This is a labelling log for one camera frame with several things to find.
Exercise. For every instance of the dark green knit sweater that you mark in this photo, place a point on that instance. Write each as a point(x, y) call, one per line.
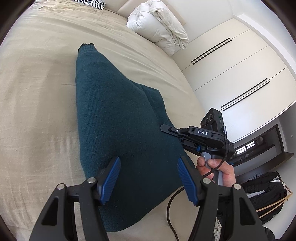
point(120, 118)

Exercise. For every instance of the zebra print pillow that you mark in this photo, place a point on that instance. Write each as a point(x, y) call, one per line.
point(98, 4)

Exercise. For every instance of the dark wooden desk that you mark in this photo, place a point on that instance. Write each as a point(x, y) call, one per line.
point(259, 153)

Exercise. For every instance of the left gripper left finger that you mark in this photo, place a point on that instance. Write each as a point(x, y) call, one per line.
point(107, 179)

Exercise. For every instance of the black backpack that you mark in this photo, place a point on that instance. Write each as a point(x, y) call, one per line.
point(267, 194)

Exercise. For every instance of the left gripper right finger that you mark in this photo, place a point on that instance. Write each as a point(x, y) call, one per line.
point(190, 178)

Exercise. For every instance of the folded white duvet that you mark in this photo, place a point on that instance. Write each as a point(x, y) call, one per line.
point(154, 21)

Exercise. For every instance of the beige bed with sheet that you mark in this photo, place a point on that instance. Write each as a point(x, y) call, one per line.
point(39, 133)

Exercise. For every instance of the white built-in wardrobe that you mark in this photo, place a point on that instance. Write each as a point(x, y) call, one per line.
point(232, 69)

